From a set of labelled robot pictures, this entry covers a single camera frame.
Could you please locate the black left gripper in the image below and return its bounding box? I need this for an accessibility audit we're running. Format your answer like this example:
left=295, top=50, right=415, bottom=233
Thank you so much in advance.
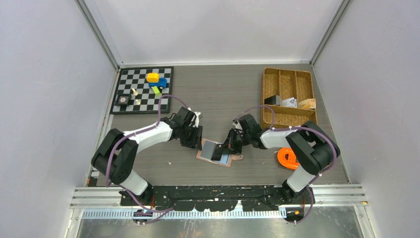
left=180, top=123, right=202, bottom=150

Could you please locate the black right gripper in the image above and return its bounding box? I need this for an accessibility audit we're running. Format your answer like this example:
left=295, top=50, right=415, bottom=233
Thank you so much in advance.
left=217, top=127, right=252, bottom=155

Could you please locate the pink leather card holder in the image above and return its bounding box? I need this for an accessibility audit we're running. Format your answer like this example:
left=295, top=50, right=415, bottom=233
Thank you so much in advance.
left=196, top=138, right=243, bottom=167

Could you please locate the black credit card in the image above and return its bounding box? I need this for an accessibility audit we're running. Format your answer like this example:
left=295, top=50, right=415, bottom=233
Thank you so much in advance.
left=264, top=95, right=281, bottom=106

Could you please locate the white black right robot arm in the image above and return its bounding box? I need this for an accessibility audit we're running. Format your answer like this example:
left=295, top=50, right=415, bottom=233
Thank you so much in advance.
left=211, top=114, right=341, bottom=204

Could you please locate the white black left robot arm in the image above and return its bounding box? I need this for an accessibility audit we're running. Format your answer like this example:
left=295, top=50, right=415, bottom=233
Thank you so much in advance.
left=91, top=107, right=203, bottom=205

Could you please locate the tan card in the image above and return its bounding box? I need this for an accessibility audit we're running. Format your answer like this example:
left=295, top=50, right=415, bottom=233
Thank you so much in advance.
left=298, top=98, right=316, bottom=110

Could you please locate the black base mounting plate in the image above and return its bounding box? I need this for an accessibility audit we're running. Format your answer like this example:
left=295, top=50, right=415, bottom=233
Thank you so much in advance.
left=120, top=185, right=315, bottom=212

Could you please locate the blue toy car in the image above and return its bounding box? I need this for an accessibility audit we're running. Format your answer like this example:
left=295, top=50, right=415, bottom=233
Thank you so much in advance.
left=148, top=77, right=168, bottom=90

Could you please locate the green toy block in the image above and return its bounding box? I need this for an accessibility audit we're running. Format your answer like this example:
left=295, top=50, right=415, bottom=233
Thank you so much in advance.
left=152, top=86, right=161, bottom=97

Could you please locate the yellow toy block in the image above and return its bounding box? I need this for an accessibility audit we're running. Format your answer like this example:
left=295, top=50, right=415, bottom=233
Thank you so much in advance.
left=146, top=72, right=160, bottom=83

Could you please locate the black white chessboard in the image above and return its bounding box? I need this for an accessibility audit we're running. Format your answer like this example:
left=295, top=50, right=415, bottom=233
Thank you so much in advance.
left=110, top=66, right=174, bottom=115

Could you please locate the woven bamboo organizer tray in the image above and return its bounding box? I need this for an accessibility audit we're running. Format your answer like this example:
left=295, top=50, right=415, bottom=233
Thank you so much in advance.
left=260, top=67, right=317, bottom=128

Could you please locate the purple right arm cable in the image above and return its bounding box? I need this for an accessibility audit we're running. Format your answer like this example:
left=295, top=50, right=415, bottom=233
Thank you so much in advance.
left=233, top=105, right=339, bottom=225

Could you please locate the aluminium frame rail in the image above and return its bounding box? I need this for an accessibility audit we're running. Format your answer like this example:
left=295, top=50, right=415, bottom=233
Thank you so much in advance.
left=70, top=184, right=367, bottom=221

